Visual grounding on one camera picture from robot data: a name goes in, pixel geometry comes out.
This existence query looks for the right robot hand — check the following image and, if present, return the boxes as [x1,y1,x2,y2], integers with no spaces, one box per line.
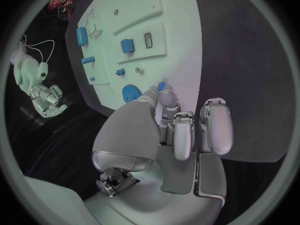
[28,84,69,119]

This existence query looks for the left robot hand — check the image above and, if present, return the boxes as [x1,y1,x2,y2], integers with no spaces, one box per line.
[83,82,235,225]

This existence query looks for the white cable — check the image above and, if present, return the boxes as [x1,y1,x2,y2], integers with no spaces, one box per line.
[20,33,56,64]

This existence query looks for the person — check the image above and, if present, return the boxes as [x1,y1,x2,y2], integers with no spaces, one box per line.
[46,0,86,21]

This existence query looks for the white task board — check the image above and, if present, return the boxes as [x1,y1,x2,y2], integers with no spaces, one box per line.
[76,0,204,117]

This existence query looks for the large blue cylinder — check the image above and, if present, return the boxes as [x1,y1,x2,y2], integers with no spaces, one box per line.
[75,26,90,47]

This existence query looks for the short blue cylinder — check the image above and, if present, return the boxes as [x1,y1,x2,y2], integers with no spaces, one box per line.
[80,56,96,65]

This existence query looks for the blue gear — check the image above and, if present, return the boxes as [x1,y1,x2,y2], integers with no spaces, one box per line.
[121,84,144,104]

